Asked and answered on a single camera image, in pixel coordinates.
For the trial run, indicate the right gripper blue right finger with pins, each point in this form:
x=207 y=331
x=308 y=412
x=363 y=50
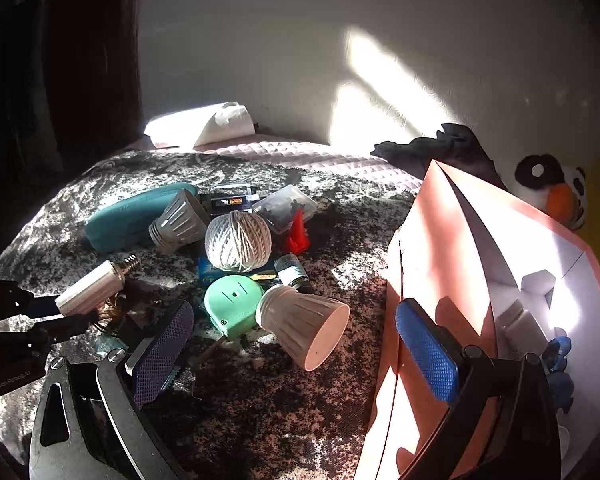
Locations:
x=433 y=349

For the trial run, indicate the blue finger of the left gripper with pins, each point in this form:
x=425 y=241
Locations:
x=61 y=329
x=16 y=301

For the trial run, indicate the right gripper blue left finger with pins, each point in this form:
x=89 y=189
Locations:
x=154 y=358

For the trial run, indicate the white tube led bulb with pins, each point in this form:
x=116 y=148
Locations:
x=96 y=287

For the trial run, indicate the mint green tape measure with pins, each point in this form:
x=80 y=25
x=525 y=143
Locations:
x=231 y=303

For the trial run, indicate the blue toy figure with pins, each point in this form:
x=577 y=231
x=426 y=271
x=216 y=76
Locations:
x=555 y=361

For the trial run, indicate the white pill bottle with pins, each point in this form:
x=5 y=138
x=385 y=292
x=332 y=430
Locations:
x=521 y=333

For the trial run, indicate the pink storage box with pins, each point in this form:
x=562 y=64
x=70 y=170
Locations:
x=466 y=252

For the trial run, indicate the blue card package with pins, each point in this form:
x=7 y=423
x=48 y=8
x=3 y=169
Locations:
x=207 y=274

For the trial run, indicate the teal glasses case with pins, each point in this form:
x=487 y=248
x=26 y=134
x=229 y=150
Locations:
x=124 y=225

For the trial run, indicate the white ribbed lamp shade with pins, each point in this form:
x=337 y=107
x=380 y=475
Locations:
x=308 y=327

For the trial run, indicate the small labelled can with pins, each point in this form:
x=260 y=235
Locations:
x=290 y=272

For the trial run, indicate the red plastic cone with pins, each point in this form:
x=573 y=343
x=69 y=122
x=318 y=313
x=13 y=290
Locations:
x=297 y=239

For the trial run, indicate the black battery pack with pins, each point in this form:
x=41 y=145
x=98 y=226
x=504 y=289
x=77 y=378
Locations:
x=229 y=197

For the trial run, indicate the clear screw box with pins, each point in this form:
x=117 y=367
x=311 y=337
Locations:
x=279 y=208

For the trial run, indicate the panda plush toy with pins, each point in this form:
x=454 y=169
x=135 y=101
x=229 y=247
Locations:
x=557 y=190

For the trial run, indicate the black cloth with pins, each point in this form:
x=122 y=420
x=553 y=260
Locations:
x=455 y=145

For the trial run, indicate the white string ball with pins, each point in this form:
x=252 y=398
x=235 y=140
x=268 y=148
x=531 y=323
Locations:
x=238 y=241

